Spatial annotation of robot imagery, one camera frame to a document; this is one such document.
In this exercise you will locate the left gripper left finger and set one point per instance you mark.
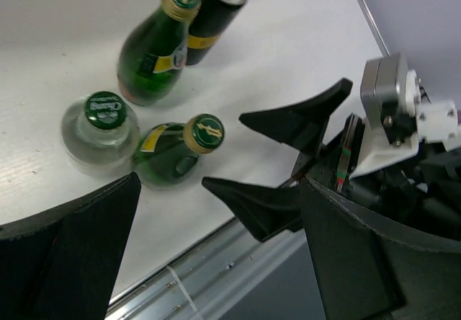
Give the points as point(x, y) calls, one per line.
point(63, 263)

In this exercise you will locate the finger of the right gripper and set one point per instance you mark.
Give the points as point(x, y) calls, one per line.
point(263, 211)

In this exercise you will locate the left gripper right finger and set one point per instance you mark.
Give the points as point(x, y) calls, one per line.
point(370, 267)

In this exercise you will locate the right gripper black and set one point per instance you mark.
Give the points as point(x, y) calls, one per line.
point(422, 192)

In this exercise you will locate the green bottle front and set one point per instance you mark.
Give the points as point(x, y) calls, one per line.
point(168, 154)

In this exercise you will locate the green bottle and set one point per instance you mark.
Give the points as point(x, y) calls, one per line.
point(168, 154)
point(154, 54)

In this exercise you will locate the black can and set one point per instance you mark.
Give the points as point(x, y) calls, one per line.
point(213, 18)

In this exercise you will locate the clear glass bottle left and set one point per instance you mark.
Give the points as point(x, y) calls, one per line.
point(100, 133)

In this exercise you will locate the green bottle rear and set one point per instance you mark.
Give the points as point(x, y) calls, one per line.
point(154, 54)

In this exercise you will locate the aluminium front rail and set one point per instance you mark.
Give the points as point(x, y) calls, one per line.
point(196, 284)

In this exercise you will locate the aluminium side rail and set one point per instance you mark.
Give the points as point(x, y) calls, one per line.
point(373, 26)

